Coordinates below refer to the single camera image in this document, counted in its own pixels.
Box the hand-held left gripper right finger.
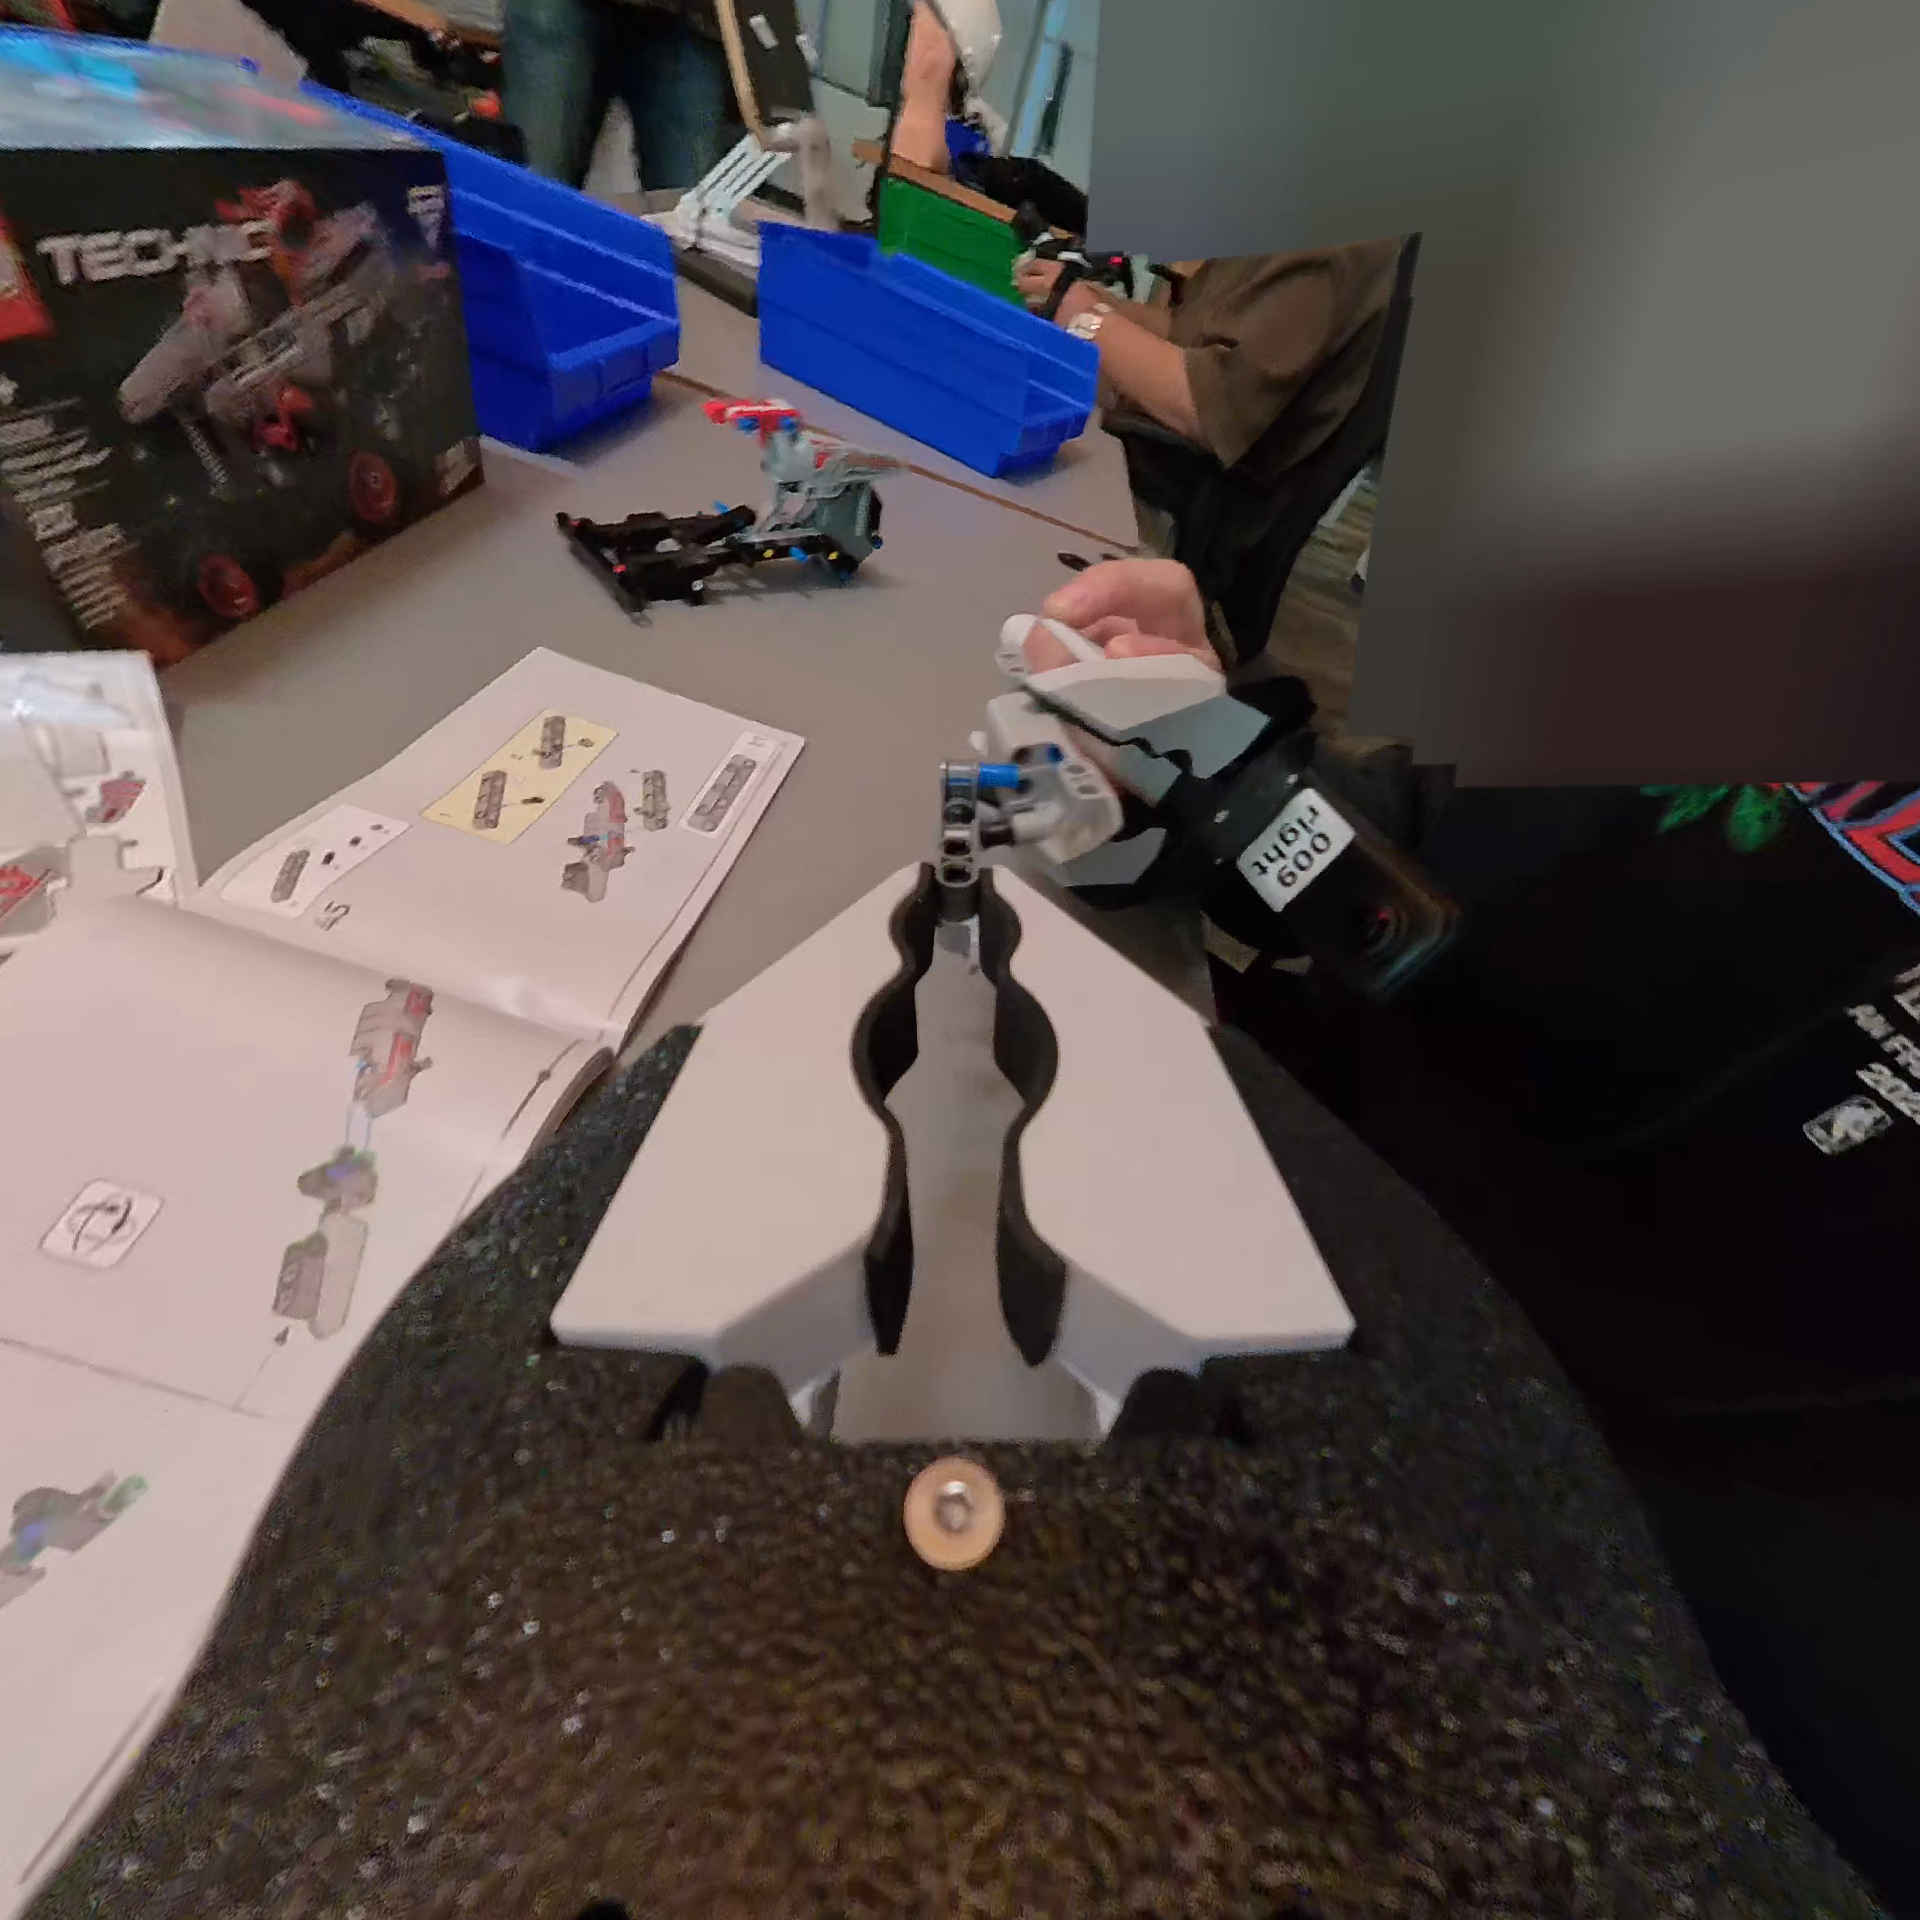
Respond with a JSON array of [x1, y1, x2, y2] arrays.
[[961, 865, 1361, 1439]]

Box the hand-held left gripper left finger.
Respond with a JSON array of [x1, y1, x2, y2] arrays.
[[552, 861, 920, 1439]]

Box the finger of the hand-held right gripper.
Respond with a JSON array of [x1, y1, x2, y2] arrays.
[[1032, 704, 1281, 905], [974, 656, 1236, 760]]

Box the grey toy beam assembly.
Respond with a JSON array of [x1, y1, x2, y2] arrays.
[[936, 741, 1122, 919]]

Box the person's right hand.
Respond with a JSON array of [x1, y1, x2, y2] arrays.
[[1035, 554, 1229, 677]]

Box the blue storage bin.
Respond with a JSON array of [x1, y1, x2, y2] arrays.
[[757, 221, 1100, 480], [443, 141, 680, 452]]

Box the black toy vehicle chassis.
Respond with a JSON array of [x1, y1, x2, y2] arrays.
[[555, 394, 903, 629]]

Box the open instruction booklet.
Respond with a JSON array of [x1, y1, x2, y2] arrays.
[[0, 643, 809, 1892]]

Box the green storage bin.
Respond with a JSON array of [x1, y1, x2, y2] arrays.
[[877, 171, 1040, 280]]

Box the white folding stand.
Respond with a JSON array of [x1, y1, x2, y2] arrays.
[[667, 126, 842, 263]]

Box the clear bag with sticker sheet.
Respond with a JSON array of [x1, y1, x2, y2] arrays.
[[0, 651, 198, 918]]

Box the dark toy set box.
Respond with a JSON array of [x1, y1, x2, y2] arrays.
[[0, 21, 491, 661]]

